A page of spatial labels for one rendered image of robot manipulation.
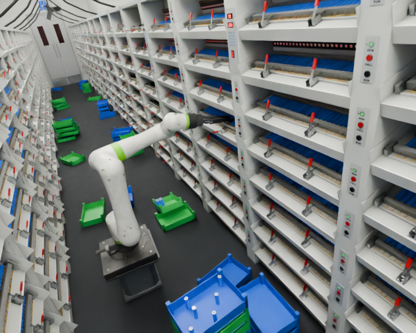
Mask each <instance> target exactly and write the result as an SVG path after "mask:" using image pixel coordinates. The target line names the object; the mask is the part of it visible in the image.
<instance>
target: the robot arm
mask: <svg viewBox="0 0 416 333"><path fill-rule="evenodd" d="M229 121H230V116H219V115H217V116H202V115H201V114H195V113H193V110H191V112H189V113H185V114H179V113H174V112H171V113H168V114H167V115H165V117H164V119H163V121H161V123H159V124H157V125H156V126H154V127H152V128H150V129H148V130H146V131H144V132H142V133H139V134H137V135H134V136H132V137H129V138H127V139H123V140H121V141H117V142H115V143H112V144H109V145H107V146H104V147H102V148H99V149H97V150H95V151H93V152H92V153H91V154H90V156H89V158H88V163H89V165H90V167H91V168H92V169H93V170H95V171H96V172H98V173H99V175H100V177H101V179H102V181H103V183H104V186H105V188H106V191H107V193H108V196H109V199H110V202H111V205H112V209H113V211H112V212H110V213H109V214H108V215H107V216H106V224H107V226H108V228H109V230H110V233H111V235H112V237H113V238H112V239H109V240H108V245H106V246H105V248H102V249H100V250H96V254H100V253H101V252H105V251H106V252H110V253H111V255H115V254H116V253H117V252H120V253H126V252H130V251H132V250H133V249H135V248H136V247H137V245H138V244H139V241H140V239H141V229H140V227H139V225H138V222H137V220H136V218H135V215H134V212H133V208H132V206H131V202H130V199H129V194H128V190H127V182H126V177H125V167H124V165H123V163H122V162H123V161H124V160H126V159H128V158H130V157H131V156H132V155H134V154H136V153H137V152H139V151H140V150H142V149H144V148H146V147H148V146H150V145H152V144H154V143H157V142H159V141H162V140H164V139H168V138H170V137H172V136H173V135H174V133H175V132H176V131H178V130H186V129H194V128H196V127H201V126H202V125H203V124H217V123H222V122H229Z"/></svg>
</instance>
